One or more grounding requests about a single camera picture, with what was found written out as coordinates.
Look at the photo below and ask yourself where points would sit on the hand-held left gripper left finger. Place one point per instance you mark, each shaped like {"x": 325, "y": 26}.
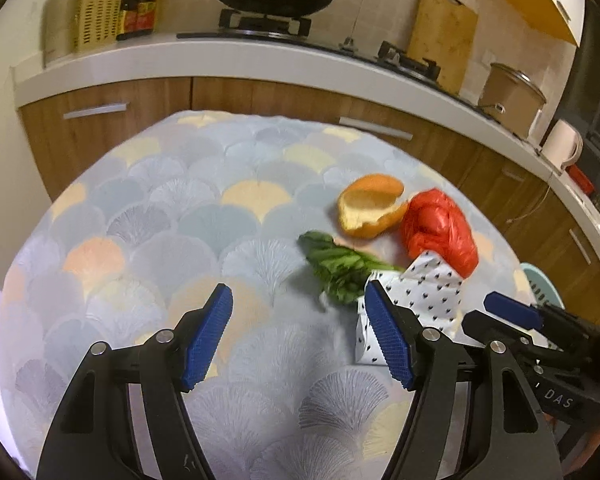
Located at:
{"x": 207, "y": 337}

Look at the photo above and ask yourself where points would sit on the brown rice cooker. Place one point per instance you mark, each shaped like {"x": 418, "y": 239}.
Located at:
{"x": 510, "y": 100}

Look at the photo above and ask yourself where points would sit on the green leafy vegetable scrap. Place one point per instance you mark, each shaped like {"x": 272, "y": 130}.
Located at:
{"x": 340, "y": 265}

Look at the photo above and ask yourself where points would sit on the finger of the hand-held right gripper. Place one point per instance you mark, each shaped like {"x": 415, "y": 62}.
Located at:
{"x": 510, "y": 307}
{"x": 485, "y": 325}

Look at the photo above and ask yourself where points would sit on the beige canister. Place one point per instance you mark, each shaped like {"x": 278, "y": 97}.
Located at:
{"x": 60, "y": 25}

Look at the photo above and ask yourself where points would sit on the dark sauce bottle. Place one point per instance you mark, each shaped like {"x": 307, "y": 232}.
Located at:
{"x": 147, "y": 2}
{"x": 129, "y": 5}

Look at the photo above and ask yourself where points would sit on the orange fruit peel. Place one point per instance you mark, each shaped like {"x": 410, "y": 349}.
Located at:
{"x": 375, "y": 225}

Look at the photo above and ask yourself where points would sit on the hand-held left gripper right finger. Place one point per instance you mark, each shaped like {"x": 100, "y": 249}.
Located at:
{"x": 387, "y": 337}

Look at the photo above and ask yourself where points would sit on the light blue plastic basket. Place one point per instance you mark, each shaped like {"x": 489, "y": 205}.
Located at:
{"x": 540, "y": 285}

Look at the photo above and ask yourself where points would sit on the red plastic bag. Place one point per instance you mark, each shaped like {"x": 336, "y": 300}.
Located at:
{"x": 435, "y": 230}

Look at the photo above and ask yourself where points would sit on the wooden cutting board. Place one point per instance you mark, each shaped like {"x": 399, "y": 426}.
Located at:
{"x": 442, "y": 35}

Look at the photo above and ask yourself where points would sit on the yellow plastic basket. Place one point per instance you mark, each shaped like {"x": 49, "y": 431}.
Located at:
{"x": 97, "y": 22}

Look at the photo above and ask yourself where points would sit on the white dotted wrapper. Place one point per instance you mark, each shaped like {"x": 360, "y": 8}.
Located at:
{"x": 430, "y": 290}

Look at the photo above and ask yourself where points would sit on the white electric kettle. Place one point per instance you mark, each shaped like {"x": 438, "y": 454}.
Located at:
{"x": 562, "y": 142}

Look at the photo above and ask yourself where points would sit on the black glass gas stove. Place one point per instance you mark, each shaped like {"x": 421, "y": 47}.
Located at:
{"x": 265, "y": 22}

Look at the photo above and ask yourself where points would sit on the red plastic basket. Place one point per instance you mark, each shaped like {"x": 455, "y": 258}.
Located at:
{"x": 580, "y": 180}

